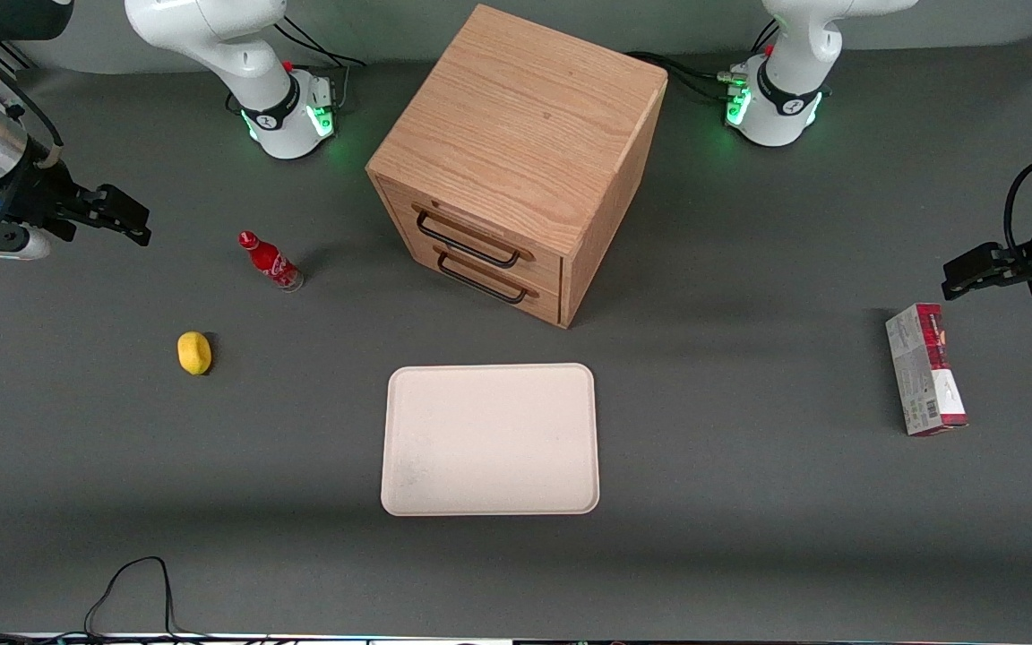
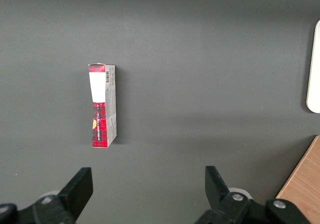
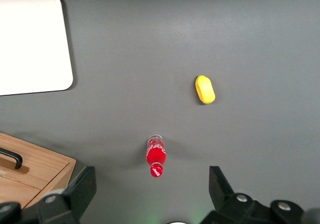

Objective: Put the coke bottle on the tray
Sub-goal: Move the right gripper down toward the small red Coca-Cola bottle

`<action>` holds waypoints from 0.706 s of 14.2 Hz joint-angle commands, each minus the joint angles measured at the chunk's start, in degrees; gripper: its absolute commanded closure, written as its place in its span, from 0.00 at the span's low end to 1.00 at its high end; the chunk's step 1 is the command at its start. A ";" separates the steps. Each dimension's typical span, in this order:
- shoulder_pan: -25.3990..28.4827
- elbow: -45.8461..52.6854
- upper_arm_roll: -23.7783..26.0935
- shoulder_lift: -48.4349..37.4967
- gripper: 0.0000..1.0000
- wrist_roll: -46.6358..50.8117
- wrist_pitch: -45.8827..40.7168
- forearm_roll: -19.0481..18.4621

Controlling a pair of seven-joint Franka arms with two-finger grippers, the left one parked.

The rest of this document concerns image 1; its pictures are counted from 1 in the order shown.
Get black looped table-edge cable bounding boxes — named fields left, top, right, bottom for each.
left=0, top=555, right=212, bottom=642

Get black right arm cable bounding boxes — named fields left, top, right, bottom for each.
left=0, top=25, right=65, bottom=149

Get black arm base cables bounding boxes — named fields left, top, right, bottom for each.
left=626, top=18, right=781, bottom=101
left=228, top=13, right=366, bottom=116

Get grey red carton box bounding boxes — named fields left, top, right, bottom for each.
left=884, top=303, right=969, bottom=437

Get beige rectangular tray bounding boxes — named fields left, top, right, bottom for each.
left=380, top=363, right=601, bottom=517

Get red coke bottle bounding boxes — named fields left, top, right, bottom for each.
left=238, top=230, right=305, bottom=292

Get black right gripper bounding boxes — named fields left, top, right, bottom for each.
left=0, top=161, right=152, bottom=247

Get black metal drawer handle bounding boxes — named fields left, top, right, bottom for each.
left=414, top=208, right=524, bottom=270
left=436, top=250, right=530, bottom=305

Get wooden drawer front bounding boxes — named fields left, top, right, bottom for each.
left=398, top=235, right=563, bottom=326
left=378, top=179, right=564, bottom=297

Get yellow lemon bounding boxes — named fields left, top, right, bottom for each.
left=177, top=331, right=213, bottom=376

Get wooden drawer cabinet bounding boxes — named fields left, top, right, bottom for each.
left=365, top=4, right=669, bottom=330

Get black right arm base cables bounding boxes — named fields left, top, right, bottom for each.
left=228, top=13, right=366, bottom=116

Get black left arm base cables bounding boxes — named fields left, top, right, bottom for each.
left=626, top=18, right=781, bottom=101

